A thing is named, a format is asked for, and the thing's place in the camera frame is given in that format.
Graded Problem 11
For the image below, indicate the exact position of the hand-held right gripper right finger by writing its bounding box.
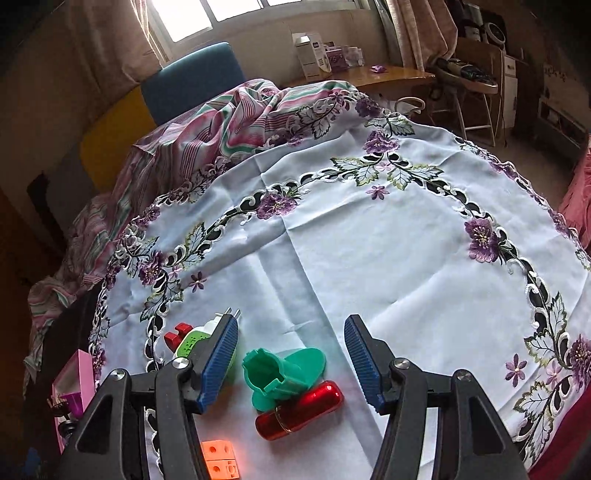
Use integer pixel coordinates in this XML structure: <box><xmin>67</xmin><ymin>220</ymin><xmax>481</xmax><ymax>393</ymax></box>
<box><xmin>344</xmin><ymin>314</ymin><xmax>529</xmax><ymax>480</ymax></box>

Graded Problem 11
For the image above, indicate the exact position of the small pink carton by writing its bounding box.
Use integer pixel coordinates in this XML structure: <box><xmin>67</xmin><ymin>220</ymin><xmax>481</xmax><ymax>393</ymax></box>
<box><xmin>325</xmin><ymin>44</ymin><xmax>365</xmax><ymax>72</ymax></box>

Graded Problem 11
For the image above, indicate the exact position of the white green plug-in device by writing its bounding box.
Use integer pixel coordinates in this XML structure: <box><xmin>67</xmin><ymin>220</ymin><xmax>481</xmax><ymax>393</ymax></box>
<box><xmin>173</xmin><ymin>307</ymin><xmax>243</xmax><ymax>361</ymax></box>

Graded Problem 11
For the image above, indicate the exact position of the pink cardboard box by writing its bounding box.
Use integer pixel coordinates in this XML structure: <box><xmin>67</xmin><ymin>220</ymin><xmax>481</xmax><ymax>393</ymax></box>
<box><xmin>48</xmin><ymin>348</ymin><xmax>98</xmax><ymax>457</ymax></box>

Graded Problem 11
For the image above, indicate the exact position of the pink ruffled cushion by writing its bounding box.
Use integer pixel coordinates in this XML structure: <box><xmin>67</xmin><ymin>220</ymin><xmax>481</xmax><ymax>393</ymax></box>
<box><xmin>556</xmin><ymin>148</ymin><xmax>591</xmax><ymax>241</ymax></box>

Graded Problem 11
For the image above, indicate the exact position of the green boot-shaped toy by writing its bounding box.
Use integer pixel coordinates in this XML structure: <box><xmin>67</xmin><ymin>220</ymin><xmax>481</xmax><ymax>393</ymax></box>
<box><xmin>241</xmin><ymin>347</ymin><xmax>328</xmax><ymax>412</ymax></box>

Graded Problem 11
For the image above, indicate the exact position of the shiny red tube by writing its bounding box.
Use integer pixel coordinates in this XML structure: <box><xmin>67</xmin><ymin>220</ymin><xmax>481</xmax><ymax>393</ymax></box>
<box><xmin>255</xmin><ymin>381</ymin><xmax>345</xmax><ymax>441</ymax></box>

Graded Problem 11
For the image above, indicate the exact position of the wooden bedside table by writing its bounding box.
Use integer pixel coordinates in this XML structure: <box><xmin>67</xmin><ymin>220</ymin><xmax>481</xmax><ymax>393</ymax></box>
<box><xmin>284</xmin><ymin>65</ymin><xmax>437</xmax><ymax>100</ymax></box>

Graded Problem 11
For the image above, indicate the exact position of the white round appliance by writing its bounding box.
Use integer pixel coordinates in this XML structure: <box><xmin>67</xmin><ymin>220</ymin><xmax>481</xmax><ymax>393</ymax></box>
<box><xmin>480</xmin><ymin>11</ymin><xmax>509</xmax><ymax>44</ymax></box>

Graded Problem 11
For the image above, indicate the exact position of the pink striped bedsheet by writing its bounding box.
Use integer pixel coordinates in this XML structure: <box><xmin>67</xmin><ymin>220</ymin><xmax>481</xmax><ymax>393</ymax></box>
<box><xmin>23</xmin><ymin>78</ymin><xmax>352</xmax><ymax>384</ymax></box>

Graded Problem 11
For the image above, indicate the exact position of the white cabinet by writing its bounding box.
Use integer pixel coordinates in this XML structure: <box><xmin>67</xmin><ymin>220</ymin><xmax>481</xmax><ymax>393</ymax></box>
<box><xmin>501</xmin><ymin>51</ymin><xmax>527</xmax><ymax>134</ymax></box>

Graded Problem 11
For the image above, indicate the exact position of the orange cube block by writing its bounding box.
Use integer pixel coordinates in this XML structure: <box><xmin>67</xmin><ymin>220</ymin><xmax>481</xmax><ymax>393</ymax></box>
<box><xmin>201</xmin><ymin>440</ymin><xmax>243</xmax><ymax>478</ymax></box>

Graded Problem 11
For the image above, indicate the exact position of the white embroidered floral tablecloth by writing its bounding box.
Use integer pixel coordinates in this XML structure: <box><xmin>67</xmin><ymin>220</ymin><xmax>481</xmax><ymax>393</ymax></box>
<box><xmin>88</xmin><ymin>90</ymin><xmax>591</xmax><ymax>480</ymax></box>

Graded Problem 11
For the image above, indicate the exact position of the beige patterned curtain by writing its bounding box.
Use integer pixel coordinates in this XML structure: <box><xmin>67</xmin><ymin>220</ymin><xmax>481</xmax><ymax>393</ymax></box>
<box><xmin>385</xmin><ymin>0</ymin><xmax>458</xmax><ymax>72</ymax></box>
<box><xmin>65</xmin><ymin>0</ymin><xmax>162</xmax><ymax>93</ymax></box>

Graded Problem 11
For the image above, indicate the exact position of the grey yellow blue headboard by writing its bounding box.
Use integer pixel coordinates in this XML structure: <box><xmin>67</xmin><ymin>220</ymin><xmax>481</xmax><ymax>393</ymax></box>
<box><xmin>28</xmin><ymin>41</ymin><xmax>245</xmax><ymax>241</ymax></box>

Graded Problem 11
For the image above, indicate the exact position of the floral low shelf unit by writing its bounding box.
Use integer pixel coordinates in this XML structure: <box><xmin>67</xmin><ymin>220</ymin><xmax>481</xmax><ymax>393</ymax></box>
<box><xmin>538</xmin><ymin>60</ymin><xmax>591</xmax><ymax>153</ymax></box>

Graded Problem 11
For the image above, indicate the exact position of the tall white carton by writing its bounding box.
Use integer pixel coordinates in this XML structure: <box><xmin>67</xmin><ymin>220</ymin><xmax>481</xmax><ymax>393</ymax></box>
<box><xmin>292</xmin><ymin>33</ymin><xmax>332</xmax><ymax>84</ymax></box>

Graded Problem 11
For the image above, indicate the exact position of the red notched block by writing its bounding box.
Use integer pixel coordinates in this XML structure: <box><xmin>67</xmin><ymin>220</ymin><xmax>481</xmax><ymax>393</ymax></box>
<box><xmin>164</xmin><ymin>323</ymin><xmax>195</xmax><ymax>354</ymax></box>

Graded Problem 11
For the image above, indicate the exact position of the barred window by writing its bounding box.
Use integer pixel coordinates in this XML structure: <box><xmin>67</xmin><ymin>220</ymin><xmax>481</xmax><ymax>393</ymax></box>
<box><xmin>145</xmin><ymin>0</ymin><xmax>384</xmax><ymax>51</ymax></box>

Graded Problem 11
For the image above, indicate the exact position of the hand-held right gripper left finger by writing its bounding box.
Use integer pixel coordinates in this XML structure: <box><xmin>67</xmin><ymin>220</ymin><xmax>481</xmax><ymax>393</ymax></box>
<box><xmin>55</xmin><ymin>315</ymin><xmax>241</xmax><ymax>480</ymax></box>

